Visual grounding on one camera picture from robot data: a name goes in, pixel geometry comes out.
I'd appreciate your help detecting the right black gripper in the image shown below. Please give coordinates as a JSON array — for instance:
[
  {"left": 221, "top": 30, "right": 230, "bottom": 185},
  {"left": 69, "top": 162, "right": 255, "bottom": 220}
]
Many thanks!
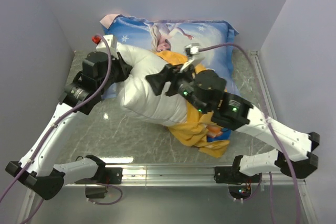
[{"left": 145, "top": 59, "right": 209, "bottom": 113}]

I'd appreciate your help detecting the white pillow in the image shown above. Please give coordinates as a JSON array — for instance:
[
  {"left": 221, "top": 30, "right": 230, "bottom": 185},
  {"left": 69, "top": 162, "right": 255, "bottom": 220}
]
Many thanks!
[{"left": 116, "top": 42, "right": 187, "bottom": 126}]

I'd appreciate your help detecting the yellow Mickey Mouse pillowcase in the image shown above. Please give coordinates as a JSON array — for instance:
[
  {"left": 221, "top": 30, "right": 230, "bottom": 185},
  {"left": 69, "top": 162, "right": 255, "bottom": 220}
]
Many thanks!
[{"left": 154, "top": 50, "right": 231, "bottom": 158}]

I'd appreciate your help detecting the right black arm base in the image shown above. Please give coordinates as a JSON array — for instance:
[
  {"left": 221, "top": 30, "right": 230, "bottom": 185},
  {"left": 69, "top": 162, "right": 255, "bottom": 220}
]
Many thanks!
[{"left": 214, "top": 166, "right": 251, "bottom": 201}]

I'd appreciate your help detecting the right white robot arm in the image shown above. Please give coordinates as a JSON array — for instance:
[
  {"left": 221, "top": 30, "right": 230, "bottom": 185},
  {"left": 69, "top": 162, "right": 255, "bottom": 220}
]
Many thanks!
[{"left": 145, "top": 64, "right": 320, "bottom": 182}]

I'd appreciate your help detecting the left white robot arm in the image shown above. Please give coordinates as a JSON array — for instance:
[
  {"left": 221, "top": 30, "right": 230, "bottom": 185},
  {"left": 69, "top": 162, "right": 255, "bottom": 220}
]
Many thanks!
[{"left": 6, "top": 51, "right": 132, "bottom": 200}]

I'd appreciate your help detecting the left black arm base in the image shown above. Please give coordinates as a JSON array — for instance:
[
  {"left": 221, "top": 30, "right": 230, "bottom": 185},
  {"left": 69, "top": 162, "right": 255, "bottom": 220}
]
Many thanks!
[{"left": 75, "top": 167, "right": 123, "bottom": 206}]

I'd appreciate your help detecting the blue Elsa pillow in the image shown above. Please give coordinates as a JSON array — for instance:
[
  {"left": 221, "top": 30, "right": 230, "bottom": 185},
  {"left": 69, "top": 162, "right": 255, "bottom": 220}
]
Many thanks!
[{"left": 102, "top": 15, "right": 239, "bottom": 94}]

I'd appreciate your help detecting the pink cloth corner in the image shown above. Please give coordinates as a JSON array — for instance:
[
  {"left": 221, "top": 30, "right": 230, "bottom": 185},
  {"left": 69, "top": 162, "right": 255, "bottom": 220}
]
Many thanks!
[{"left": 100, "top": 14, "right": 120, "bottom": 29}]

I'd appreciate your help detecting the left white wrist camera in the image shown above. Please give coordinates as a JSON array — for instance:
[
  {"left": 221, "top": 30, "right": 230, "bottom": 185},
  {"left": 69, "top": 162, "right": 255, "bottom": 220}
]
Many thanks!
[{"left": 92, "top": 35, "right": 118, "bottom": 58}]

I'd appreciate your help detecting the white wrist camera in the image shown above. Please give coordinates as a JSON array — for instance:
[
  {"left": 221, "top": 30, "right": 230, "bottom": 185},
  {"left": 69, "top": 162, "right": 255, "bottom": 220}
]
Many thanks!
[
  {"left": 92, "top": 35, "right": 118, "bottom": 58},
  {"left": 180, "top": 43, "right": 205, "bottom": 72}
]

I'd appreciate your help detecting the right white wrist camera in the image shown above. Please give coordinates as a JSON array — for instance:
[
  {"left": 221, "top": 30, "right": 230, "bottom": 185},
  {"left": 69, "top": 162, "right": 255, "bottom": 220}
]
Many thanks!
[{"left": 180, "top": 43, "right": 205, "bottom": 72}]

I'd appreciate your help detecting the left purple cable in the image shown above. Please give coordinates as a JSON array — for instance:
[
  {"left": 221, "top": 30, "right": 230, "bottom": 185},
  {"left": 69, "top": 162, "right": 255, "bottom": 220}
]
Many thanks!
[{"left": 0, "top": 34, "right": 124, "bottom": 224}]

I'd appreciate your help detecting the purple cable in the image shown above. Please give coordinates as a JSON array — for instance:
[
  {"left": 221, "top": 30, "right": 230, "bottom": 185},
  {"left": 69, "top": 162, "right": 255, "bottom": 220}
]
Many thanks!
[
  {"left": 199, "top": 42, "right": 301, "bottom": 224},
  {"left": 0, "top": 34, "right": 124, "bottom": 224}
]

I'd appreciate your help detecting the aluminium front rail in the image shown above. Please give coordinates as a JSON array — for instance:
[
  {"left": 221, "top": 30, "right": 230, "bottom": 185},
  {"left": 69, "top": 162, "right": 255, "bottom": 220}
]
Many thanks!
[{"left": 62, "top": 163, "right": 237, "bottom": 187}]

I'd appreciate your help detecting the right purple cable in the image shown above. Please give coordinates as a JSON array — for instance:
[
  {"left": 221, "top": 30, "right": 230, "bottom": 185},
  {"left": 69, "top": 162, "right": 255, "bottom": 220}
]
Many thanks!
[{"left": 199, "top": 42, "right": 301, "bottom": 224}]

